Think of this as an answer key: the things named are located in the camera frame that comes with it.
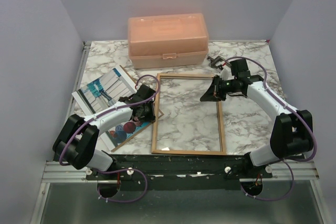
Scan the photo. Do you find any black metal crank handle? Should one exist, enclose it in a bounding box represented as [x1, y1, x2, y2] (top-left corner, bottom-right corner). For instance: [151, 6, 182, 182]
[207, 56, 227, 70]

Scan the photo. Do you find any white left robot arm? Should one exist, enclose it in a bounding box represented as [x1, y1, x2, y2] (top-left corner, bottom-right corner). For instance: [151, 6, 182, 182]
[52, 84, 157, 179]

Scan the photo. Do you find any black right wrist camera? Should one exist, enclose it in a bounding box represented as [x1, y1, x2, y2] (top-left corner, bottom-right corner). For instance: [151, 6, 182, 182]
[230, 59, 250, 79]

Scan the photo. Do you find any photo print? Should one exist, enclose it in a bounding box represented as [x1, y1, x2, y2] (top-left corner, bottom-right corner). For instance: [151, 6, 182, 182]
[72, 66, 152, 152]

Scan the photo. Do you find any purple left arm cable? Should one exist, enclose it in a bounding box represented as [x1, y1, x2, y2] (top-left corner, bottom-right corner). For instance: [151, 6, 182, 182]
[59, 74, 161, 204]

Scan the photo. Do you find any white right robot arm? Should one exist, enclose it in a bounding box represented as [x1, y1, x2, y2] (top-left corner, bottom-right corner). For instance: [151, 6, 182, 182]
[200, 75, 314, 178]

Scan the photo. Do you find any aluminium extrusion table frame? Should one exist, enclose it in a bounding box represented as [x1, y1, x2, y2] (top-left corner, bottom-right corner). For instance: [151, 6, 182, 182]
[28, 41, 91, 224]

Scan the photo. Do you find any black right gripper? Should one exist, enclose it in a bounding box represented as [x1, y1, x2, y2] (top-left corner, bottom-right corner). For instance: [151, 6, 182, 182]
[200, 75, 237, 102]

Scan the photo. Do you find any blue wooden picture frame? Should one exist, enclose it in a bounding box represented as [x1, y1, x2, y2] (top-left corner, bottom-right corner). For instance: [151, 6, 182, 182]
[151, 73, 226, 156]

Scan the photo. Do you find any orange translucent plastic storage box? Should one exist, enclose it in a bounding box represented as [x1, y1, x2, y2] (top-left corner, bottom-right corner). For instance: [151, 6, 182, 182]
[128, 13, 209, 69]

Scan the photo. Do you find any clear acrylic frame pane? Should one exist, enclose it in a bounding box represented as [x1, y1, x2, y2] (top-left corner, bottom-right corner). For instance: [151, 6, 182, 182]
[157, 79, 221, 151]

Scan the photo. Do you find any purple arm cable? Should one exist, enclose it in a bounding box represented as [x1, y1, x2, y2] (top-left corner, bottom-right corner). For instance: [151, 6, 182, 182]
[223, 56, 320, 201]
[59, 74, 161, 204]

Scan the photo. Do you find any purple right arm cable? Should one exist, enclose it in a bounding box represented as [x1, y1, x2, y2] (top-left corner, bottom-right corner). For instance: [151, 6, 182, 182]
[223, 56, 320, 201]

